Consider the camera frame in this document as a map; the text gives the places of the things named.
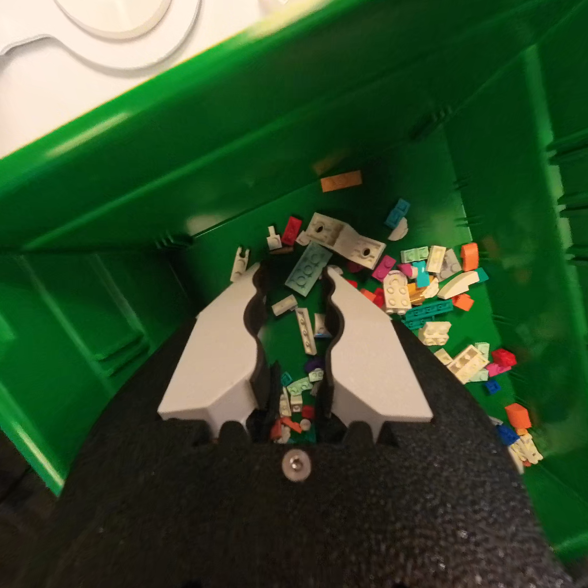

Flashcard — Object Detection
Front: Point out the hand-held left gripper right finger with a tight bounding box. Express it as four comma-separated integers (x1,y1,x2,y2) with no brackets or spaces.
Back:
323,266,435,443

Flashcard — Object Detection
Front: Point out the white stand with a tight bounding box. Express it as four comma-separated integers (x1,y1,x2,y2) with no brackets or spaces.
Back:
0,0,295,159

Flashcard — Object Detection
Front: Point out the pile of lego bricks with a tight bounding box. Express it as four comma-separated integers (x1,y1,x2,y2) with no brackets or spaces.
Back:
230,170,545,474

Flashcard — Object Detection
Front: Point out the green plastic bin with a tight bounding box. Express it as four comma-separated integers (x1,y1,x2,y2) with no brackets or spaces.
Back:
0,0,588,560

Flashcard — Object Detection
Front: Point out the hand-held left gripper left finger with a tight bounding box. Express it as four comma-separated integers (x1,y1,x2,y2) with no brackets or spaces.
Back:
157,264,272,438

